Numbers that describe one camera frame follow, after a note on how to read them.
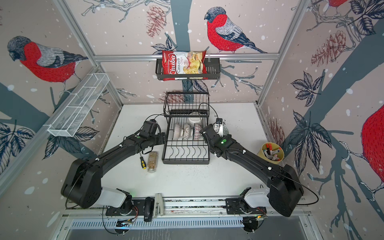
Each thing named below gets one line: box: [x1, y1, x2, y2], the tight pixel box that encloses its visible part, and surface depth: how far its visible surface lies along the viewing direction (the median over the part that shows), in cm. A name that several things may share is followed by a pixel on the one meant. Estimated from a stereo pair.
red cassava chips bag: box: [162, 50, 208, 81], surface depth 90 cm
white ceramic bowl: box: [188, 112, 202, 126], surface depth 103 cm
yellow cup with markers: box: [257, 142, 285, 165], surface depth 83 cm
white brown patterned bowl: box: [183, 123, 192, 140], surface depth 94 cm
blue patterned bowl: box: [192, 122, 202, 141], surface depth 93 cm
